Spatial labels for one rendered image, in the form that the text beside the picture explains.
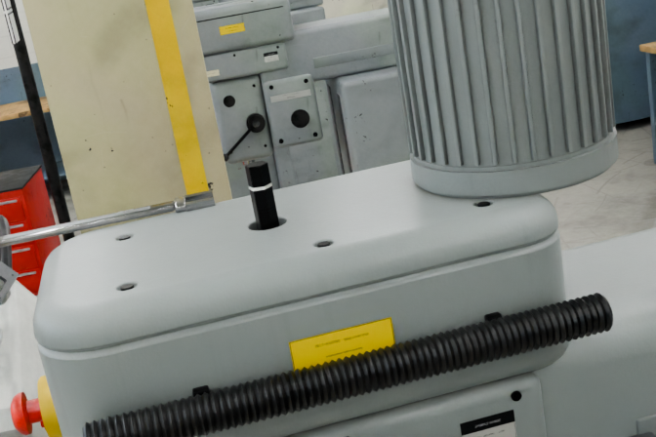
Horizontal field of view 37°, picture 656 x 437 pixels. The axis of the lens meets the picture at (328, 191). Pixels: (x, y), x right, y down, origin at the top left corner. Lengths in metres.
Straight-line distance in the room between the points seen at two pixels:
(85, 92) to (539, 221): 1.90
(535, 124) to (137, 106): 1.86
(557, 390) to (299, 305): 0.27
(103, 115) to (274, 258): 1.84
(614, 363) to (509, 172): 0.21
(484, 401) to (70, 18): 1.90
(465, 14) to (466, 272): 0.22
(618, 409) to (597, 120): 0.28
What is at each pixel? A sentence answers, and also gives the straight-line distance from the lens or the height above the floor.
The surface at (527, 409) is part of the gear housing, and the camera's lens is 0.93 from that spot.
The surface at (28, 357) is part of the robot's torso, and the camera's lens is 1.45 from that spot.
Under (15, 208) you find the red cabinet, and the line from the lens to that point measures 5.53.
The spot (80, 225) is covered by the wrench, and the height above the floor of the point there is 1.90.
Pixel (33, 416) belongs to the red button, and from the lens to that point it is 0.96.
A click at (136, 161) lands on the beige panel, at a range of 2.65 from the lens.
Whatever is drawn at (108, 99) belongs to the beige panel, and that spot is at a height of 1.78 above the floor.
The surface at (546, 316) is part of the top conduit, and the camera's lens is 0.85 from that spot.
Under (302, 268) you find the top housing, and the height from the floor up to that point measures 1.88.
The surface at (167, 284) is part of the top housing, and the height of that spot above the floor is 1.89.
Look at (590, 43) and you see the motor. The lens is 0.89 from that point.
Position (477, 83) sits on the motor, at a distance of 0.86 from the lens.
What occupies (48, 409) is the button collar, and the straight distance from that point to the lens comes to 0.94.
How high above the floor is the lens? 2.16
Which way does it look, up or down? 16 degrees down
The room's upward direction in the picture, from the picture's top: 10 degrees counter-clockwise
